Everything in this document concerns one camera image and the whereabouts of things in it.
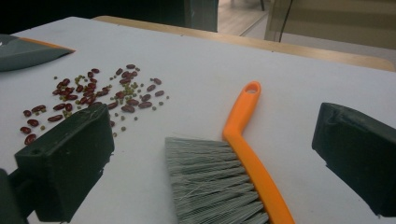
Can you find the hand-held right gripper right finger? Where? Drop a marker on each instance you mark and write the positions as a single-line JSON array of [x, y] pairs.
[[358, 149]]

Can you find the dark cabinet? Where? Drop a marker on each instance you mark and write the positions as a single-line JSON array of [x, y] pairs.
[[200, 14]]

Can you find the orange brush with grey bristles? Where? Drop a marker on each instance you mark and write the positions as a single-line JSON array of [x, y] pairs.
[[246, 155]]

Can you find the wooden table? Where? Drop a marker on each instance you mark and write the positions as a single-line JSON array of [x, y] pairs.
[[280, 46]]

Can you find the white board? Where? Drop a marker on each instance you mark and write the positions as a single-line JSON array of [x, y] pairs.
[[202, 77]]

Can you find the grey dustpan with orange edge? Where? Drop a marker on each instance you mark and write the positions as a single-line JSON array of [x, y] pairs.
[[28, 54]]

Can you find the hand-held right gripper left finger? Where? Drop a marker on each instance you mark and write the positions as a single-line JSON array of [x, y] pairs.
[[68, 161]]

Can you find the pile of red kidney beans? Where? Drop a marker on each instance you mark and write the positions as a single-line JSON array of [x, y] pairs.
[[127, 108]]

